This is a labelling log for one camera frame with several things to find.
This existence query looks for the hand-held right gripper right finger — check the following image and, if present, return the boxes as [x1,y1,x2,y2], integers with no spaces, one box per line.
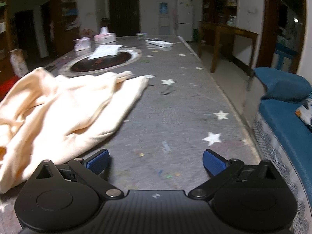
[188,149,281,200]

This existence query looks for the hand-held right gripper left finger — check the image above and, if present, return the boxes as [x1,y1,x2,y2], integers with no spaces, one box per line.
[29,149,125,199]

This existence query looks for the cream garment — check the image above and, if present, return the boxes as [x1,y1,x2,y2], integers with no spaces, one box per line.
[0,67,150,194]

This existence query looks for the grey star-print tablecloth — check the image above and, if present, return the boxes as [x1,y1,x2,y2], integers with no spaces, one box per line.
[0,35,311,234]

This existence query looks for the round built-in hotplate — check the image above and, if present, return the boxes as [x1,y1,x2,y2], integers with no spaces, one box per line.
[69,47,143,73]

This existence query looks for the blue sofa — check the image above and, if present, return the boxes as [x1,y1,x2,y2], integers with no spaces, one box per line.
[252,67,312,225]

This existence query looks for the patterned pillow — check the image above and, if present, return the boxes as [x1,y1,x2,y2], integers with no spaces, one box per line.
[295,97,312,129]

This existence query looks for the white paper sheet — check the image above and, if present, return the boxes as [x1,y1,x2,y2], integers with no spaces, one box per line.
[88,44,123,60]

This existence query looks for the pink wipes pack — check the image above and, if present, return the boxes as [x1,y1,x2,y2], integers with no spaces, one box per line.
[74,36,92,51]

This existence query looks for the pink tissue box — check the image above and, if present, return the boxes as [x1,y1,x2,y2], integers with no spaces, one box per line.
[94,26,116,44]

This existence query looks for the printed white bag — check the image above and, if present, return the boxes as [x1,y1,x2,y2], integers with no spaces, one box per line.
[9,49,29,77]

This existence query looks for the blue stool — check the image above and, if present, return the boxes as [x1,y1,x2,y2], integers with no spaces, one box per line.
[274,43,296,70]

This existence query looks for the wooden side table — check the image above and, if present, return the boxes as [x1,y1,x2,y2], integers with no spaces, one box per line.
[198,21,259,76]

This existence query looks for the white refrigerator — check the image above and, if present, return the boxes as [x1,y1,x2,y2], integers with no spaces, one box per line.
[176,0,194,41]

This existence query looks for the dark wooden door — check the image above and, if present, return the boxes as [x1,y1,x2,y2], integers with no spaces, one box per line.
[108,0,140,37]

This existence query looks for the wooden bookshelf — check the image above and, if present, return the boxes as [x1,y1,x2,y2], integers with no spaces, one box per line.
[57,0,80,32]

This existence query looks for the wooden display cabinet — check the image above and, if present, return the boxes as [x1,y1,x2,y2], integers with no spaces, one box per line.
[202,0,238,27]

